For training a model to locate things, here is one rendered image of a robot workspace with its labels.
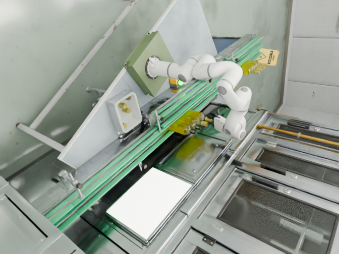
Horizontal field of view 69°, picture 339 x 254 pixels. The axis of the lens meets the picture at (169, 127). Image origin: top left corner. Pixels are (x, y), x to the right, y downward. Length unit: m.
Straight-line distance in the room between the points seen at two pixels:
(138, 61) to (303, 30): 6.12
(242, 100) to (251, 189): 0.52
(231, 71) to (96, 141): 0.89
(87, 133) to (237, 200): 0.94
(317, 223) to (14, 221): 1.34
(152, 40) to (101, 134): 0.67
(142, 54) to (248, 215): 1.09
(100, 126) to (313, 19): 6.34
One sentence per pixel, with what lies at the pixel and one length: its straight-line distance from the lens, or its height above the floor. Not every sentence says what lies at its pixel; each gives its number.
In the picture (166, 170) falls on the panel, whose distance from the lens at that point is 1.61.
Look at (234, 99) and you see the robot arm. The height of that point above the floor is 1.46.
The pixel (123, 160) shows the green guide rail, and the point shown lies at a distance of 1.51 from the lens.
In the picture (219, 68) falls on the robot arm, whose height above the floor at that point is 1.35.
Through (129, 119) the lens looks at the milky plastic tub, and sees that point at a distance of 1.70.
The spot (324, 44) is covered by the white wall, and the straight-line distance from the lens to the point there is 7.36.
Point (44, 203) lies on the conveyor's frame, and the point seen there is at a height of 0.83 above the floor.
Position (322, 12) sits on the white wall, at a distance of 7.20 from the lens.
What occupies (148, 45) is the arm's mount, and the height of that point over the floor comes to 0.84.
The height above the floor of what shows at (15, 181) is 0.16.
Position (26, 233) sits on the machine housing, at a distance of 1.15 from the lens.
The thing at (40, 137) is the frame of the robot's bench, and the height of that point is 0.38.
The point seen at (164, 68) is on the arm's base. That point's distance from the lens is 1.56.
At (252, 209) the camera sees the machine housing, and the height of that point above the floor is 1.65.
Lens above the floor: 1.97
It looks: 36 degrees down
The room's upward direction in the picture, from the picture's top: 107 degrees clockwise
